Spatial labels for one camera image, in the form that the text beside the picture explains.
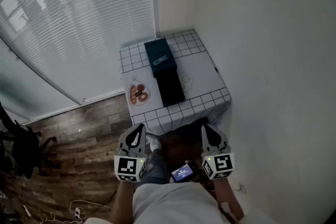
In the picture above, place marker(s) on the black office chair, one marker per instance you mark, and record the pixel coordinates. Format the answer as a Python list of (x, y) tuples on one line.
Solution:
[(25, 147)]

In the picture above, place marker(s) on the white grid tablecloth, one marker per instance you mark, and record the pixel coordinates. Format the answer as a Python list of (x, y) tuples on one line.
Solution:
[(202, 84)]

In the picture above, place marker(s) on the person's right forearm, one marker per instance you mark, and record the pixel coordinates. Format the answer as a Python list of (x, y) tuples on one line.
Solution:
[(225, 194)]

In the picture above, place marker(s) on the small white stick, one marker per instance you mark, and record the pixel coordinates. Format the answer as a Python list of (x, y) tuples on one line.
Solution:
[(27, 210)]

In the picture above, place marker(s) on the person's white shoe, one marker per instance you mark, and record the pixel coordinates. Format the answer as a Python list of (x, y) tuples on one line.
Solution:
[(153, 142)]

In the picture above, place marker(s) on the black device with screen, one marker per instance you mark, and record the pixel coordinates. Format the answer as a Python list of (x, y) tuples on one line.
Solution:
[(183, 171)]

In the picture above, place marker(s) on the person's leg in jeans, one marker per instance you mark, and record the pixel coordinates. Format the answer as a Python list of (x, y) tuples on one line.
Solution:
[(156, 168)]

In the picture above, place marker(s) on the person's left forearm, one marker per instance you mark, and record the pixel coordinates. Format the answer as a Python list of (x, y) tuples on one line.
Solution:
[(123, 199)]

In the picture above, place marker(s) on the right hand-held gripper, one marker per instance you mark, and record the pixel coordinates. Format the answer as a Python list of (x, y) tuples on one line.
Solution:
[(223, 164)]

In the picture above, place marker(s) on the dark green box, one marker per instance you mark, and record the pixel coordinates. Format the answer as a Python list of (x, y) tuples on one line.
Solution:
[(160, 49)]

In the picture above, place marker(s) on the person's light shirt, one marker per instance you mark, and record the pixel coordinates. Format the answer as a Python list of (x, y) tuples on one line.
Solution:
[(176, 204)]

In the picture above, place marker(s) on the white window blinds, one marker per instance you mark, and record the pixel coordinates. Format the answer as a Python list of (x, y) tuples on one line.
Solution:
[(78, 34)]

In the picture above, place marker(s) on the white power adapter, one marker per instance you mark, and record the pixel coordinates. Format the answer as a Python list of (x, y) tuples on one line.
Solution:
[(77, 212)]

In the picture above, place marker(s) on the grey utility knife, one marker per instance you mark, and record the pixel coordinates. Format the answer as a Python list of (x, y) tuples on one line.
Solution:
[(160, 59)]

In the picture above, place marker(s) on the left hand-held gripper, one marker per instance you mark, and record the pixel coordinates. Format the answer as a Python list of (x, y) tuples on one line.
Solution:
[(128, 165)]

